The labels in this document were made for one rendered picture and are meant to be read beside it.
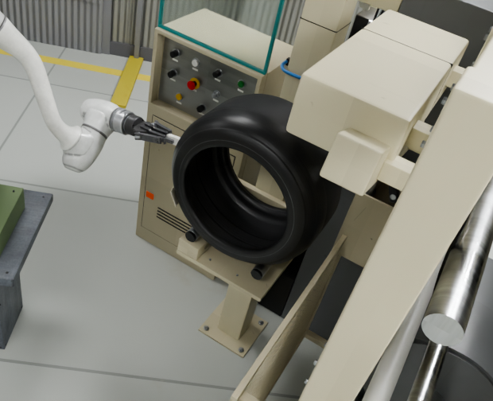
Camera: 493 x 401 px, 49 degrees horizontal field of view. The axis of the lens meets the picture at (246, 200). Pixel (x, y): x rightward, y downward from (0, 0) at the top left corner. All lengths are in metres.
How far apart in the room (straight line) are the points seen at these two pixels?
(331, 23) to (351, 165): 0.80
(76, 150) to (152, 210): 1.09
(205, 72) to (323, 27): 0.81
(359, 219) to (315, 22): 0.69
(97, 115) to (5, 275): 0.67
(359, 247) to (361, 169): 0.97
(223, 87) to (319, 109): 1.31
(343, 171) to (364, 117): 0.13
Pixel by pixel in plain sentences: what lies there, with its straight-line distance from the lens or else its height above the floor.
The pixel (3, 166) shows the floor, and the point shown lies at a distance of 3.72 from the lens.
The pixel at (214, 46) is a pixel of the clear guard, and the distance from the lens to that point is 2.40.
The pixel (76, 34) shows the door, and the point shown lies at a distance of 5.05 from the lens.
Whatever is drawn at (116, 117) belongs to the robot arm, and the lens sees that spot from 2.03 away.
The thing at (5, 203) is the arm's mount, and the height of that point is 0.75.
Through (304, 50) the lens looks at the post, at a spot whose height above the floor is 1.56.
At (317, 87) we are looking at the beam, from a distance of 1.17.
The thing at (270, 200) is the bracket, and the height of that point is 0.94.
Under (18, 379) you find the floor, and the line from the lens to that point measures 2.69.
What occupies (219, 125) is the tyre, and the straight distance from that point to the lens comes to 1.67.
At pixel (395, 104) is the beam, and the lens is 1.17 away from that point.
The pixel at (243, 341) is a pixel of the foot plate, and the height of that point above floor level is 0.01.
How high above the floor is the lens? 2.28
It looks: 39 degrees down
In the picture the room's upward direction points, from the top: 15 degrees clockwise
